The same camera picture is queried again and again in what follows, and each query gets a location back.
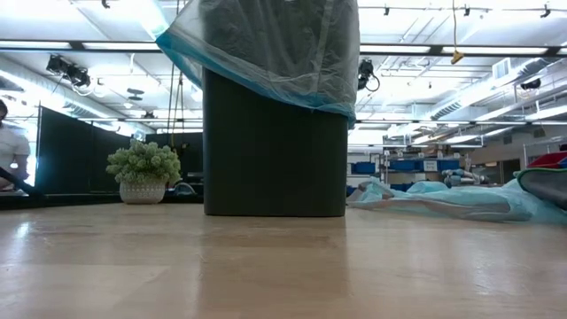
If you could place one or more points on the dark grey trash bin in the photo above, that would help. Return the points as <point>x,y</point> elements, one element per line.
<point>274,168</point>

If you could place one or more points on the yellow hanging plug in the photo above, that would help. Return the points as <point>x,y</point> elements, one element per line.
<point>457,56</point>

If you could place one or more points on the red item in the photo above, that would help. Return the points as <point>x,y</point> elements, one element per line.
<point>551,159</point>

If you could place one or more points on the pale blue machine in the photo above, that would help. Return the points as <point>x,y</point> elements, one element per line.
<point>456,177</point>

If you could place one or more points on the light blue trash bag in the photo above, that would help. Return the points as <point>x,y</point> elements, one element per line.
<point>443,206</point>

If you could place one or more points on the large black panel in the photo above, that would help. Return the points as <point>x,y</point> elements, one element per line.
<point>66,150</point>

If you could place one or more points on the black ceiling camera cluster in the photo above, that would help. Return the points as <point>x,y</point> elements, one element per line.
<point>71,73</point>

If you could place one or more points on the grey black printed work glove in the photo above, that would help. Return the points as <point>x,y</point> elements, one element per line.
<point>549,186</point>

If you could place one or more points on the translucent grey trash bag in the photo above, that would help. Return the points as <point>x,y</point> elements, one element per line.
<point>274,44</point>

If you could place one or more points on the hanging black camera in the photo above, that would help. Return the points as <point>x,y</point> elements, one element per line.
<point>364,73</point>

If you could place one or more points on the green plant in white pot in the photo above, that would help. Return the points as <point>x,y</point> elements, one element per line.
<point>142,161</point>

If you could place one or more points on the shelf with blue bins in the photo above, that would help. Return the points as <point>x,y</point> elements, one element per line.
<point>403,165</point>

